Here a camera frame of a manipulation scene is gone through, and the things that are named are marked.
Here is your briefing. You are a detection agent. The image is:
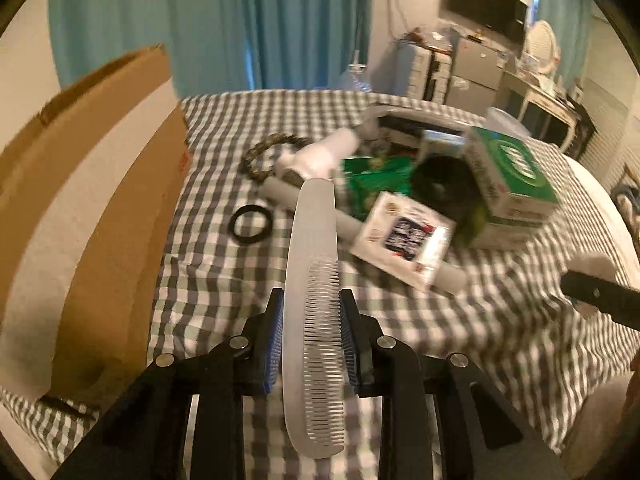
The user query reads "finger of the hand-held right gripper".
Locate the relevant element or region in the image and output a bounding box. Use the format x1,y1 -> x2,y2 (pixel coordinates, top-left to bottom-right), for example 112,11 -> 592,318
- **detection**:
559,270 -> 640,333

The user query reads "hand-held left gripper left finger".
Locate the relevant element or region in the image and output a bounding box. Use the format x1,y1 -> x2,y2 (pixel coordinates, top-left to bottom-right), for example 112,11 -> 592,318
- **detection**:
50,287 -> 286,480

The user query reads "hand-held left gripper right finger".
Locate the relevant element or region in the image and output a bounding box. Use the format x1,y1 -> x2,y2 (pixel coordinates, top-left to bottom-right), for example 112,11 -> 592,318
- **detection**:
337,288 -> 571,480

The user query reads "silver metal comb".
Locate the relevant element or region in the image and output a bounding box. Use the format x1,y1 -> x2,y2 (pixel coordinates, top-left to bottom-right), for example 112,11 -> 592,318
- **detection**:
281,178 -> 347,458

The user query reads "brown cardboard box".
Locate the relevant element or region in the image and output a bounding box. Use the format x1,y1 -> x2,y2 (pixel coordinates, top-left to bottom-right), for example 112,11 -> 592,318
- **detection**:
0,44 -> 193,413

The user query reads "grey white checked blanket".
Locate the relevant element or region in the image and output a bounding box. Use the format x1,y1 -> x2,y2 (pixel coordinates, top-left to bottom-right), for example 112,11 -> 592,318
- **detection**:
0,89 -> 640,466

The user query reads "white printed card packet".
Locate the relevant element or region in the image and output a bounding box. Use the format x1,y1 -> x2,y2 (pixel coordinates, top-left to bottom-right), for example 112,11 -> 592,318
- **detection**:
348,191 -> 457,292

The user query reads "long white tube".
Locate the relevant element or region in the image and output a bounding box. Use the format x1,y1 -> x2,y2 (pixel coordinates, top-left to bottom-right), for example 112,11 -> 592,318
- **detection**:
260,176 -> 468,295

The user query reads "green and white carton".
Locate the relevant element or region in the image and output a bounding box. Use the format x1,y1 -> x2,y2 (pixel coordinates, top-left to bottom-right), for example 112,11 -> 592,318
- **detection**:
462,126 -> 561,250

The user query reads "green snack packet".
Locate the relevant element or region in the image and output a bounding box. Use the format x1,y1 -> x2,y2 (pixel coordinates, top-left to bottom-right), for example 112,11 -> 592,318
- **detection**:
341,155 -> 421,223

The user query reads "black round disc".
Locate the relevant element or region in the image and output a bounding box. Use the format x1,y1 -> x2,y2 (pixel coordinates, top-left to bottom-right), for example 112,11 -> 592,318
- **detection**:
410,156 -> 481,221

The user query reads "white pipe fitting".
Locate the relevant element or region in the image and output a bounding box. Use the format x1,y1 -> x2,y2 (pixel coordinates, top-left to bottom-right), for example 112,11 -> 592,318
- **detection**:
274,127 -> 361,186

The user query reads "clear plastic bag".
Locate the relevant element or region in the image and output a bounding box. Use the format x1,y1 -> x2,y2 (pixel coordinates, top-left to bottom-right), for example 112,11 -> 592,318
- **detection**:
487,107 -> 531,138

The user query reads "white dressing table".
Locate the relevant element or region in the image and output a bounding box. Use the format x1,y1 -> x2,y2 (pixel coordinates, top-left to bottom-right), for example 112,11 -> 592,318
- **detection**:
500,67 -> 598,153

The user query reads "white tray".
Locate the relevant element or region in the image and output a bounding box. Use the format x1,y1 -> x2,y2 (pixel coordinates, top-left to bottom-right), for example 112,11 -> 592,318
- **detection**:
362,102 -> 488,153

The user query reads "white oval mirror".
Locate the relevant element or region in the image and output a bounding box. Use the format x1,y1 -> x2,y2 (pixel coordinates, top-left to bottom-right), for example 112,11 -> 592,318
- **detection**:
522,20 -> 557,78

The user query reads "small grey fridge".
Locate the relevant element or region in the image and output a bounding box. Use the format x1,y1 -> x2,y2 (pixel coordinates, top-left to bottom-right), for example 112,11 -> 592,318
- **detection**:
445,35 -> 508,108

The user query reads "large clear water bottle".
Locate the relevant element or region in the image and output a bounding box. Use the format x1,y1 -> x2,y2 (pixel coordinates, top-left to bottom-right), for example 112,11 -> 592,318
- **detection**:
340,51 -> 373,93

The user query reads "white ribbed suitcase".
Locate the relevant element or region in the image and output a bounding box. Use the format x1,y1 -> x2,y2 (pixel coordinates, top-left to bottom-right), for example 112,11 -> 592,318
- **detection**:
407,42 -> 453,103

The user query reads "narrow teal curtain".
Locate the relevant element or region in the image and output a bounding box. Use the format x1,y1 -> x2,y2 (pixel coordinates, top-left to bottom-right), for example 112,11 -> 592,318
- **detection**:
535,0 -> 606,81

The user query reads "teal window curtain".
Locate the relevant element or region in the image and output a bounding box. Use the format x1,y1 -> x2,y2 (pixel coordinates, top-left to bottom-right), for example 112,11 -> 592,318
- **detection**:
47,0 -> 376,92

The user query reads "black rubber ring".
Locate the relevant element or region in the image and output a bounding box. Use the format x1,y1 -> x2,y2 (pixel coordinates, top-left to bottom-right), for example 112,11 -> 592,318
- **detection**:
230,204 -> 274,244

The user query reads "dark bead bracelet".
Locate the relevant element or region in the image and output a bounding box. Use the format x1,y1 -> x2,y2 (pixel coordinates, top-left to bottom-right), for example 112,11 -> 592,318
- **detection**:
239,131 -> 303,188

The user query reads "black wall television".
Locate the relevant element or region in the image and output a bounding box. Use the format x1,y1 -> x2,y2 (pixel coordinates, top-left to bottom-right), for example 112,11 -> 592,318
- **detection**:
446,0 -> 529,45

